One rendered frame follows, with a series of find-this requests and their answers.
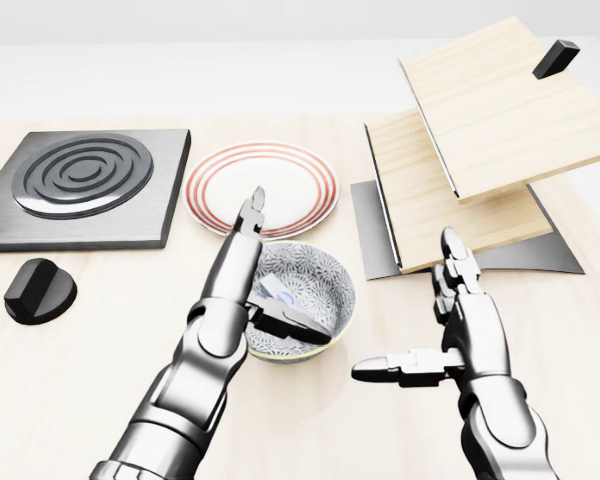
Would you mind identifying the grey metal base sheet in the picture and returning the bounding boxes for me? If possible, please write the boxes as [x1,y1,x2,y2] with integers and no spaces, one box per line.
[349,180,587,282]

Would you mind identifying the large pale wooden panel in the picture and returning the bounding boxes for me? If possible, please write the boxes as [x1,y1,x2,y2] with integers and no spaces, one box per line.
[397,15,600,205]

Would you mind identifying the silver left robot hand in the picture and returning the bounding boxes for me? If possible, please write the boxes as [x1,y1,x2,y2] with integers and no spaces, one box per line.
[197,185,334,347]

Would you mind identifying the small black block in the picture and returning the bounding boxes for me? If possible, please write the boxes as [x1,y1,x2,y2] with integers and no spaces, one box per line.
[531,39,582,80]

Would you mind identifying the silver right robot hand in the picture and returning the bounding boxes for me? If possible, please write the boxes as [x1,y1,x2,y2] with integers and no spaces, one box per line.
[350,225,513,390]

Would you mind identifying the dark square stove plate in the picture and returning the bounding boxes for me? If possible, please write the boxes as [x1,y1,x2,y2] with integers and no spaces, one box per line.
[0,129,192,254]

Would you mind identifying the blue patterned bowl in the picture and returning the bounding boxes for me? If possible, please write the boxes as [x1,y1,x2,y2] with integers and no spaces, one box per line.
[243,240,358,367]

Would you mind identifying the round black stove knob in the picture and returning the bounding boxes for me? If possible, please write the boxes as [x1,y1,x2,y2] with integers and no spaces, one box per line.
[3,257,80,328]

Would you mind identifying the cream cheese box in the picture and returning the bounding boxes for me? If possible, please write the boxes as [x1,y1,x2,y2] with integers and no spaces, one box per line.
[253,276,297,307]

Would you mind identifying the white plate with red rings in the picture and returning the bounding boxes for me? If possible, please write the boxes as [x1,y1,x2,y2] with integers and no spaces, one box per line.
[182,141,341,242]

